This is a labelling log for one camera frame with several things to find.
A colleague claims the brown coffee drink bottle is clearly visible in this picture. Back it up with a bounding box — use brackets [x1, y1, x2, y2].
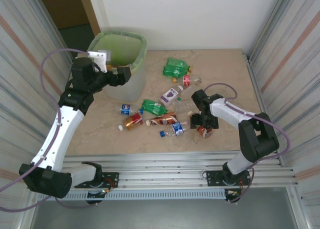
[145, 111, 179, 127]
[187, 110, 214, 140]

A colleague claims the clear bottle blue label cap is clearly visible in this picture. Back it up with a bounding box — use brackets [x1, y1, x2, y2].
[159, 120, 191, 138]

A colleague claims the clear bottle red label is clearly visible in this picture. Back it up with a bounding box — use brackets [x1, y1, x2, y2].
[171, 73, 203, 88]

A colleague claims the blue cola label bottle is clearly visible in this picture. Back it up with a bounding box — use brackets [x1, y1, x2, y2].
[119, 103, 145, 116]

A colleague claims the grape label juice bottle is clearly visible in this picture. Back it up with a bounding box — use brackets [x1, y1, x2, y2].
[159, 85, 185, 107]

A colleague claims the red gold label bottle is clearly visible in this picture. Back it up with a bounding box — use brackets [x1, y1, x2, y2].
[117, 112, 145, 132]

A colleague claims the green bottle white label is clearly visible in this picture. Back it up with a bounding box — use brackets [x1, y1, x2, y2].
[141, 98, 171, 116]

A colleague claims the translucent plastic waste bin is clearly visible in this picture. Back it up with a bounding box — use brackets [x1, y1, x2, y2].
[87, 30, 150, 103]

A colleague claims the green plastic bin liner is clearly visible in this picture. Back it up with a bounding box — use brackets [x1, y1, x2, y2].
[87, 30, 149, 75]

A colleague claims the right base power lead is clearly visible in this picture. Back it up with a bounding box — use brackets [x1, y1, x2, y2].
[224, 180, 247, 199]

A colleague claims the base power lead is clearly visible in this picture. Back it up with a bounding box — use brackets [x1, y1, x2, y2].
[224, 180, 247, 199]
[87, 177, 118, 199]

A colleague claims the brown wooden door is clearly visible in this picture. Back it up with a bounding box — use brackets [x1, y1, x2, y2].
[36, 0, 90, 30]

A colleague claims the left base power lead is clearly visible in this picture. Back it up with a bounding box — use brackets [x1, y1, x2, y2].
[87, 177, 118, 199]

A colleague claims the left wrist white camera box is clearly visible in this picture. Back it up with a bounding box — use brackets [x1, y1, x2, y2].
[87, 49, 111, 74]

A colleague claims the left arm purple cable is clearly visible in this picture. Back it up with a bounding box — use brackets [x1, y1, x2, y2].
[0, 48, 101, 212]

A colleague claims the aluminium rail frame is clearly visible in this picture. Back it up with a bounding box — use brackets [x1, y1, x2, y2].
[26, 150, 300, 192]

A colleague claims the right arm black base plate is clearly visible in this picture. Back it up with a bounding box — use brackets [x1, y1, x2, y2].
[206, 169, 252, 187]

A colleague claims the light wooden door frame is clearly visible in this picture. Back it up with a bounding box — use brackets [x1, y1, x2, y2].
[76, 0, 102, 38]

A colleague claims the white slotted cable duct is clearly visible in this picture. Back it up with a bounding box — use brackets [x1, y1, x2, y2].
[61, 190, 227, 201]

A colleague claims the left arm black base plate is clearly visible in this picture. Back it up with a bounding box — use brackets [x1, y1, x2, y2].
[74, 171, 120, 189]

